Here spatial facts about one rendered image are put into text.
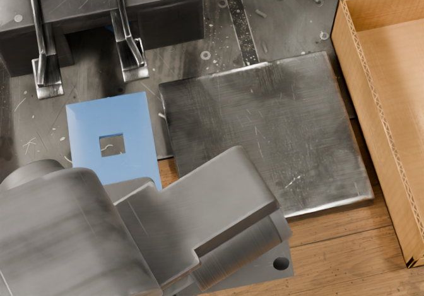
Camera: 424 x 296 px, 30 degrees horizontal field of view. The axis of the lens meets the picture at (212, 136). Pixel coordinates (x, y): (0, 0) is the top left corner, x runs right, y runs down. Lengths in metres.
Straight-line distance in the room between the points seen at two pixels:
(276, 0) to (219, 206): 0.47
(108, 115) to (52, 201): 0.34
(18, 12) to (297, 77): 0.27
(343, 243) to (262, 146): 0.12
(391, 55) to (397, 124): 0.08
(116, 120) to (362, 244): 0.25
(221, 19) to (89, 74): 0.15
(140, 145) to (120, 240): 0.32
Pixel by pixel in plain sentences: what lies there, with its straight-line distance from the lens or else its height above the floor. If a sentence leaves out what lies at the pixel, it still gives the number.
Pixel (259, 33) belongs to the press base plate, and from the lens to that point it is 0.82.
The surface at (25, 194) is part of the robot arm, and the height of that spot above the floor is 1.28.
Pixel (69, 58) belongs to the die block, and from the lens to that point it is 0.80.
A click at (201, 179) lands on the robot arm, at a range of 0.40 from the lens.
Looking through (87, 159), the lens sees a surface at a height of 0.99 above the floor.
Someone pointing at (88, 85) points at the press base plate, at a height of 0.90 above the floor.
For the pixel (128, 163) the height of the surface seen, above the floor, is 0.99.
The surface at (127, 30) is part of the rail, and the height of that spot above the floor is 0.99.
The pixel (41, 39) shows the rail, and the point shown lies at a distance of 0.73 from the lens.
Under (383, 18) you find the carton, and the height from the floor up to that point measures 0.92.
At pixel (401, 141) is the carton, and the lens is 0.78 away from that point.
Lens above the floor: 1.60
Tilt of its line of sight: 66 degrees down
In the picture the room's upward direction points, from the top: 2 degrees counter-clockwise
